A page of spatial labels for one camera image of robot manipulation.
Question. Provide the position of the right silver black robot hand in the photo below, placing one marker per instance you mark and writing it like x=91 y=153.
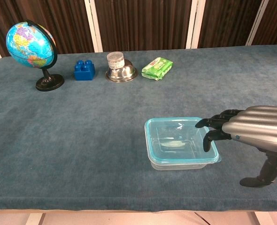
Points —
x=258 y=126

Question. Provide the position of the blue translucent plastic lid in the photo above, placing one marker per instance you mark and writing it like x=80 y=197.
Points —
x=173 y=133

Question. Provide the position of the clear plastic food container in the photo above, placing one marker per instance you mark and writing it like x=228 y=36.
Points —
x=176 y=166

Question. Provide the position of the green wet wipes pack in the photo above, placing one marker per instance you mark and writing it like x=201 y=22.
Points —
x=157 y=68

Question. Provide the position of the upturned stainless steel bowl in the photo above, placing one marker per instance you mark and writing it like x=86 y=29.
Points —
x=122 y=75

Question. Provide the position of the small clear round jar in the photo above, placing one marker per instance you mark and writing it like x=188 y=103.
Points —
x=115 y=61

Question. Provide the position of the blue table cloth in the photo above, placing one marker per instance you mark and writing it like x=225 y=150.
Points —
x=82 y=140

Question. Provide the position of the blue plastic building block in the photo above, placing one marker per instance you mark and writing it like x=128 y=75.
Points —
x=84 y=72

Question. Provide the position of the small desk globe black stand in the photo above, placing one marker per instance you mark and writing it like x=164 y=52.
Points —
x=29 y=47

